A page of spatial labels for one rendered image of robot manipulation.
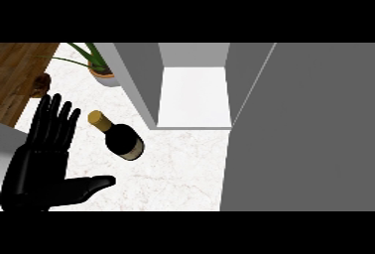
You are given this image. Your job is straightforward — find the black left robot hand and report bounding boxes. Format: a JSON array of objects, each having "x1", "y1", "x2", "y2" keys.
[{"x1": 0, "y1": 93, "x2": 116, "y2": 212}]

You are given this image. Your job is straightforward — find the dark wine bottle, gold cap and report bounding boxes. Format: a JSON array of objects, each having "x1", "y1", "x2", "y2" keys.
[{"x1": 87, "y1": 110, "x2": 146, "y2": 162}]

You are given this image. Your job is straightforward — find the grey open cabinet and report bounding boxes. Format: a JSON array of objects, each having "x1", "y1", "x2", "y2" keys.
[{"x1": 93, "y1": 42, "x2": 279, "y2": 131}]

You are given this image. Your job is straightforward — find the grey cabinet door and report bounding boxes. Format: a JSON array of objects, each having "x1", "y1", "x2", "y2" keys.
[{"x1": 220, "y1": 42, "x2": 375, "y2": 212}]

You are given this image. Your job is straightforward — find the pale grey block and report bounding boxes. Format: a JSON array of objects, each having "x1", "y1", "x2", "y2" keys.
[{"x1": 0, "y1": 123, "x2": 29, "y2": 187}]

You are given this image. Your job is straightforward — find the small dark brown object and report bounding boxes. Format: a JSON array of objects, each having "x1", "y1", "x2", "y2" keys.
[{"x1": 31, "y1": 72, "x2": 53, "y2": 99}]

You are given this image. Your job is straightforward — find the brown wooden board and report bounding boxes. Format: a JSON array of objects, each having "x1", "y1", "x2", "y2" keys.
[{"x1": 0, "y1": 42, "x2": 62, "y2": 129}]

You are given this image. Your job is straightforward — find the green potted plant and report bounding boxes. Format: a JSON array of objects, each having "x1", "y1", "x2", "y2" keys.
[{"x1": 37, "y1": 42, "x2": 121, "y2": 88}]

